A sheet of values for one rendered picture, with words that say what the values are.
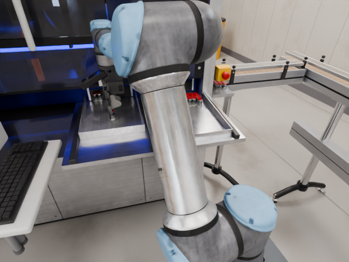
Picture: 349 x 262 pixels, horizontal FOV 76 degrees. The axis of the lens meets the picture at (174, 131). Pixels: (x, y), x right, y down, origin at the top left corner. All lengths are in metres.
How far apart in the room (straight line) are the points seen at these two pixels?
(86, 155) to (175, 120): 0.54
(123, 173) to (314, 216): 1.40
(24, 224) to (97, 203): 0.84
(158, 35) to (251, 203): 0.38
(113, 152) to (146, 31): 0.56
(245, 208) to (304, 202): 1.55
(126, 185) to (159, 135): 1.15
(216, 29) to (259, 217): 0.37
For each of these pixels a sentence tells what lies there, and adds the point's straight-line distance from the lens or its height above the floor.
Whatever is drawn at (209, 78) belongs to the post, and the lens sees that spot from 1.22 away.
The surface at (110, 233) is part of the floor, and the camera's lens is 1.70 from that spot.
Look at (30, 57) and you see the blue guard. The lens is 1.13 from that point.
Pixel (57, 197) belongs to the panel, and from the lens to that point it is 1.60.
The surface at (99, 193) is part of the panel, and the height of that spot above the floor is 0.27.
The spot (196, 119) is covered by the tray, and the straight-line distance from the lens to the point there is 1.03.
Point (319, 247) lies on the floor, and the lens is 1.86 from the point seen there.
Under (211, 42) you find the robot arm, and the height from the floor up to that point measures 1.32.
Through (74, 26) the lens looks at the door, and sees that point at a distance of 1.07.
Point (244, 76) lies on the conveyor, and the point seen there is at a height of 0.93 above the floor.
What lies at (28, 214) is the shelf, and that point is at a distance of 0.87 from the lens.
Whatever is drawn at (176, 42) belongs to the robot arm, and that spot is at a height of 1.33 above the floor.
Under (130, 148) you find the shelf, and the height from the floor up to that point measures 0.88.
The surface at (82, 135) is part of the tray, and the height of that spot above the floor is 0.90.
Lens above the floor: 1.42
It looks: 35 degrees down
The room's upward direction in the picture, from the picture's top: 1 degrees clockwise
